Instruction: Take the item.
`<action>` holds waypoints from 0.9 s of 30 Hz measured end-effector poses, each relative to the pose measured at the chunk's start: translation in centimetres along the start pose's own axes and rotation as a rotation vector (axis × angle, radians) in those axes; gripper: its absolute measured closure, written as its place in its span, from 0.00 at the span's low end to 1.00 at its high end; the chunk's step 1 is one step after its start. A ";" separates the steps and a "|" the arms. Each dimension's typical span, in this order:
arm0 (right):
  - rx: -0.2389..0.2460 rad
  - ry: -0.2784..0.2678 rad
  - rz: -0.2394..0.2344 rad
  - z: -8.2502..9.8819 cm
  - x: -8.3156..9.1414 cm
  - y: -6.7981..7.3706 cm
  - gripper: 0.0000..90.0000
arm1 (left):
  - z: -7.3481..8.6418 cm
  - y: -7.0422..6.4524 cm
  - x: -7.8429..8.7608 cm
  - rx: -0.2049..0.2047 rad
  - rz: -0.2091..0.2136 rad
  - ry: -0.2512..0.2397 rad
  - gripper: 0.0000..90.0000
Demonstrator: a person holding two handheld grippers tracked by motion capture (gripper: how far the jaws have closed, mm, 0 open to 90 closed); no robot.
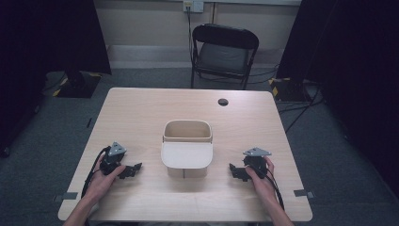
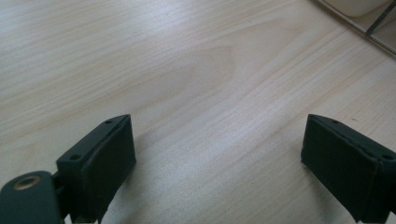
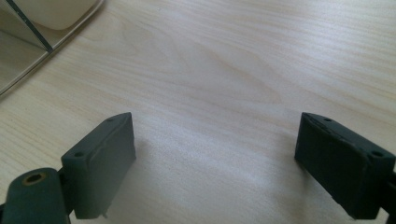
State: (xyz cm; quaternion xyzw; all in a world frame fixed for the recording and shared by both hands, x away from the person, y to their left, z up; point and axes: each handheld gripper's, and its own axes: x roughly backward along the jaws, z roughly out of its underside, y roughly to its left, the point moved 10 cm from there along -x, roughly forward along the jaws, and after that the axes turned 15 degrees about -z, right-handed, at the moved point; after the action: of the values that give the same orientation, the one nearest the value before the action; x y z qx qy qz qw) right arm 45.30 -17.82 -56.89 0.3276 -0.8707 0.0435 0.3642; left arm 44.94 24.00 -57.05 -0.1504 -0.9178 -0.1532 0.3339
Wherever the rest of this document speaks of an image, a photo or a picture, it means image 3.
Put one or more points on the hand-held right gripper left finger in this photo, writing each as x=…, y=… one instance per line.
x=99, y=168

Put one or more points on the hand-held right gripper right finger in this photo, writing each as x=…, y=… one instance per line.
x=342, y=168

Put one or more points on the beige divided tray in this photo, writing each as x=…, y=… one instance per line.
x=21, y=59

